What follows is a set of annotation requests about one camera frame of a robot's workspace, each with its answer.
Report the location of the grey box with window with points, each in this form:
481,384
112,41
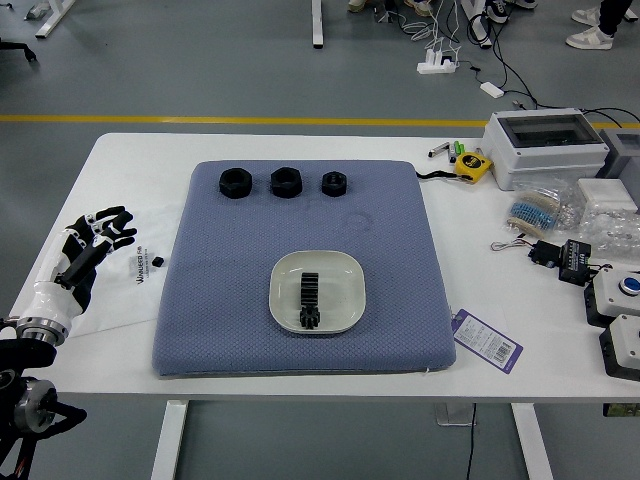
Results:
622,155

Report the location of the person's shoe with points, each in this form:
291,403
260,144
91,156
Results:
497,10
419,7
359,5

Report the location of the blue-grey quilted mat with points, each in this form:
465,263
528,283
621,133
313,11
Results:
310,225

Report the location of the white power strip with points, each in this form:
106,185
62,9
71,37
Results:
435,67

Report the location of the grey under-table bracket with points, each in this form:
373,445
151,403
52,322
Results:
450,415

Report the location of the white and black button box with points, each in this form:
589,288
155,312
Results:
625,345

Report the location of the small black gear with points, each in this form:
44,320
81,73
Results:
310,320

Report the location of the small black cube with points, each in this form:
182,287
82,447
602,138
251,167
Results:
159,261

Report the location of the big black gear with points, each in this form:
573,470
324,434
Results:
310,290

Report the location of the small black hex nut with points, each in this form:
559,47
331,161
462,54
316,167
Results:
334,184

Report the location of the button box with blue button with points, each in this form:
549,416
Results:
610,295

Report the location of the bag of blue resistors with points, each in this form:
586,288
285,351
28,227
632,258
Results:
530,215

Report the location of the black circuit module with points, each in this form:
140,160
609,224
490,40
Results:
575,260

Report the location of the white desk foot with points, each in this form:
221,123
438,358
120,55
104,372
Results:
50,20

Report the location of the large black hex nut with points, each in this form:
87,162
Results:
235,183
286,182

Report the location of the silver pen tool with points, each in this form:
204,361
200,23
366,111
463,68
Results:
440,150

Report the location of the person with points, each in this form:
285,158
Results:
590,39

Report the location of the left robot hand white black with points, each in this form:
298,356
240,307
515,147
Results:
55,295

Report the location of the white power adapter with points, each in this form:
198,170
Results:
491,90

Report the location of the white table leg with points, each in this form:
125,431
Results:
170,440
532,440

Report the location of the purple and white label tag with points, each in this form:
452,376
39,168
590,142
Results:
485,340

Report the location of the white square dish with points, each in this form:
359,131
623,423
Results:
340,290

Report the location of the white desk leg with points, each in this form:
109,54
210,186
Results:
480,25
318,22

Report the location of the flat white box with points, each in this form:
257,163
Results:
605,192

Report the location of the black chair base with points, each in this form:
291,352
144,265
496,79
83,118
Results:
17,47

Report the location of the grey electrical enclosure box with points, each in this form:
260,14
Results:
540,160

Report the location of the clear bag of small parts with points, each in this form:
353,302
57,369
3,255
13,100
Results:
610,225

